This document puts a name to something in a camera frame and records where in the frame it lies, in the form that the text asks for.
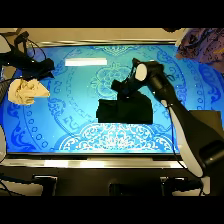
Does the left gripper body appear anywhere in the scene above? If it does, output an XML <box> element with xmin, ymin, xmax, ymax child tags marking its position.
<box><xmin>30</xmin><ymin>57</ymin><xmax>56</xmax><ymax>81</ymax></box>

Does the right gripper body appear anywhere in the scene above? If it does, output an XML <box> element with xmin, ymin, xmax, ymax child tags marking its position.
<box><xmin>110</xmin><ymin>77</ymin><xmax>138</xmax><ymax>100</ymax></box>

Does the dark green garment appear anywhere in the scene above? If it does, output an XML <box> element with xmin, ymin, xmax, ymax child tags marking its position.
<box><xmin>95</xmin><ymin>91</ymin><xmax>154</xmax><ymax>125</ymax></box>

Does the cream garment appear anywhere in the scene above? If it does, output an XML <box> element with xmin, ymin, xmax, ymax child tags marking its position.
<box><xmin>7</xmin><ymin>77</ymin><xmax>51</xmax><ymax>106</ymax></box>

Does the purple patterned garment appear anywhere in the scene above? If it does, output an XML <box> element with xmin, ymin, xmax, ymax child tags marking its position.
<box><xmin>175</xmin><ymin>28</ymin><xmax>224</xmax><ymax>73</ymax></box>

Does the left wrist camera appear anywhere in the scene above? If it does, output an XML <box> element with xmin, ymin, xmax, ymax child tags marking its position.
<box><xmin>13</xmin><ymin>31</ymin><xmax>32</xmax><ymax>51</ymax></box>

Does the silver frame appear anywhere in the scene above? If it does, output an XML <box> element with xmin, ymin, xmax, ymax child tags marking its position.
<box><xmin>0</xmin><ymin>153</ymin><xmax>224</xmax><ymax>197</ymax></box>

